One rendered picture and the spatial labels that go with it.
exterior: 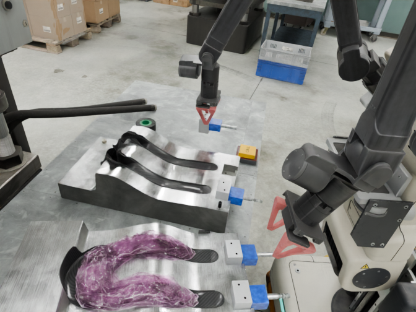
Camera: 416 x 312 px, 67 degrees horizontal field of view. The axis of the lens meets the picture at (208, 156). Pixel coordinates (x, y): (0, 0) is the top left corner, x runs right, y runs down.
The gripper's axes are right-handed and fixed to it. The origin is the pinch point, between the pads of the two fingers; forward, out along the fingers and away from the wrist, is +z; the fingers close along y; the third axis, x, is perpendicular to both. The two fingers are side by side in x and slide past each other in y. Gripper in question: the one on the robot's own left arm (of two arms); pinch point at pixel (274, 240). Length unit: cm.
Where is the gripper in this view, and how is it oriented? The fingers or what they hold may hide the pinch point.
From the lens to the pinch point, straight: 66.9
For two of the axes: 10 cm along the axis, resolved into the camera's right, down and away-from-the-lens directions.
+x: 8.6, 4.1, 3.2
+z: -5.2, 6.9, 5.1
